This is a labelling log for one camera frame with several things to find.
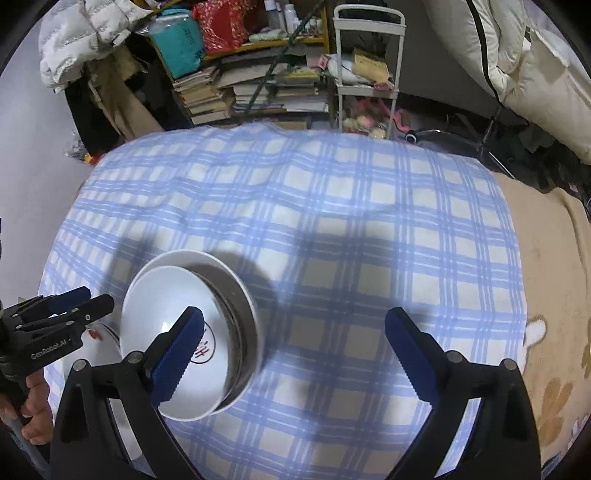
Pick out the beige floral blanket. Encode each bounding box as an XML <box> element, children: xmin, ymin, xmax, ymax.
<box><xmin>496</xmin><ymin>175</ymin><xmax>591</xmax><ymax>467</ymax></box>

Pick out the pink cloth bundle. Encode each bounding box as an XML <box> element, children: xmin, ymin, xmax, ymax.
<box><xmin>344</xmin><ymin>108</ymin><xmax>416</xmax><ymax>140</ymax></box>

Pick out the teal bag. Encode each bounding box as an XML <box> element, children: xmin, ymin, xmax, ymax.
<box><xmin>150</xmin><ymin>11</ymin><xmax>207</xmax><ymax>79</ymax></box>

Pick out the black hanging garment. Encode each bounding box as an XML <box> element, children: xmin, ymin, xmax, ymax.
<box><xmin>65</xmin><ymin>78</ymin><xmax>126</xmax><ymax>154</ymax></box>

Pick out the blue and red patterned bowl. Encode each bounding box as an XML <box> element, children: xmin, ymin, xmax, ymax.
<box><xmin>121</xmin><ymin>265</ymin><xmax>232</xmax><ymax>422</ymax></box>

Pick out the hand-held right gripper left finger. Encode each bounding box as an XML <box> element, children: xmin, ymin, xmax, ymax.
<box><xmin>48</xmin><ymin>305</ymin><xmax>206</xmax><ymax>480</ymax></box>

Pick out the blue checked blanket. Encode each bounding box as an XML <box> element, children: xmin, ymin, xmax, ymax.
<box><xmin>37</xmin><ymin>122</ymin><xmax>529</xmax><ymax>480</ymax></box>

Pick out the stack of old brown books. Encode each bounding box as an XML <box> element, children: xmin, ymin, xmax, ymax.
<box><xmin>173</xmin><ymin>67</ymin><xmax>232</xmax><ymax>126</ymax></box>

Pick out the cream down jacket black trim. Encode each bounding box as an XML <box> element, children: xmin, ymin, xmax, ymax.
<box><xmin>422</xmin><ymin>0</ymin><xmax>591</xmax><ymax>165</ymax></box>

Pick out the white down jacket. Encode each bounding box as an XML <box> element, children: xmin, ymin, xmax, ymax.
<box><xmin>39</xmin><ymin>0</ymin><xmax>158</xmax><ymax>93</ymax></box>

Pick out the yellow wooden bookshelf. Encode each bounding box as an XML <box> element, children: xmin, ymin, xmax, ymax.
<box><xmin>152</xmin><ymin>9</ymin><xmax>331</xmax><ymax>125</ymax></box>

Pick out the stack of magazines and books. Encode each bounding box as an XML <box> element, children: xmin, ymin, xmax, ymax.
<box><xmin>228</xmin><ymin>65</ymin><xmax>329</xmax><ymax>116</ymax></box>

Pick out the white metal cart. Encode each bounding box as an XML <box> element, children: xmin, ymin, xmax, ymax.
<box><xmin>332</xmin><ymin>4</ymin><xmax>407</xmax><ymax>141</ymax></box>

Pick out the yellow paper packet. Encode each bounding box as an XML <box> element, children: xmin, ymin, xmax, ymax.
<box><xmin>351</xmin><ymin>48</ymin><xmax>394</xmax><ymax>85</ymax></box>

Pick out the group of white bottles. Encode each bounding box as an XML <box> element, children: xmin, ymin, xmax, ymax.
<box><xmin>263</xmin><ymin>0</ymin><xmax>324</xmax><ymax>34</ymax></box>

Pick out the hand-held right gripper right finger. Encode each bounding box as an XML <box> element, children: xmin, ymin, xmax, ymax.
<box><xmin>385</xmin><ymin>307</ymin><xmax>541</xmax><ymax>480</ymax></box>

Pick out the red patterned bag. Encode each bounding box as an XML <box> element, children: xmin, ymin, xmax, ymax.
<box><xmin>191</xmin><ymin>0</ymin><xmax>258</xmax><ymax>56</ymax></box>

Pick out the black tripod stand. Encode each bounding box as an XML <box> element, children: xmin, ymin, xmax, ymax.
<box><xmin>418</xmin><ymin>104</ymin><xmax>515</xmax><ymax>181</ymax></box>

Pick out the white bowl orange print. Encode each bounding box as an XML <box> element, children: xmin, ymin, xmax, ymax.
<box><xmin>131</xmin><ymin>249</ymin><xmax>264</xmax><ymax>414</ymax></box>

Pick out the beige hanging garment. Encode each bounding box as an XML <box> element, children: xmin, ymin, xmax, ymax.
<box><xmin>88</xmin><ymin>46</ymin><xmax>163</xmax><ymax>140</ymax></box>

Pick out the green pole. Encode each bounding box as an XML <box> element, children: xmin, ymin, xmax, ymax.
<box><xmin>248</xmin><ymin>0</ymin><xmax>326</xmax><ymax>112</ymax></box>

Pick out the plastic bag of snacks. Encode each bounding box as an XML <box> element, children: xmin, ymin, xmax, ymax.
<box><xmin>66</xmin><ymin>133</ymin><xmax>101</xmax><ymax>165</ymax></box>

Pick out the person's left hand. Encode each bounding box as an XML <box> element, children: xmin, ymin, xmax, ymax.
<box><xmin>21</xmin><ymin>369</ymin><xmax>54</xmax><ymax>445</ymax></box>

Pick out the white cherry print plate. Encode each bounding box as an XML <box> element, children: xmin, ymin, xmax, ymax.
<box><xmin>85</xmin><ymin>322</ymin><xmax>146</xmax><ymax>467</ymax></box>

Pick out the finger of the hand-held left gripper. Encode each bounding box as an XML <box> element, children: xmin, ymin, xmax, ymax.
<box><xmin>18</xmin><ymin>294</ymin><xmax>115</xmax><ymax>337</ymax></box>
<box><xmin>11</xmin><ymin>286</ymin><xmax>92</xmax><ymax>320</ymax></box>

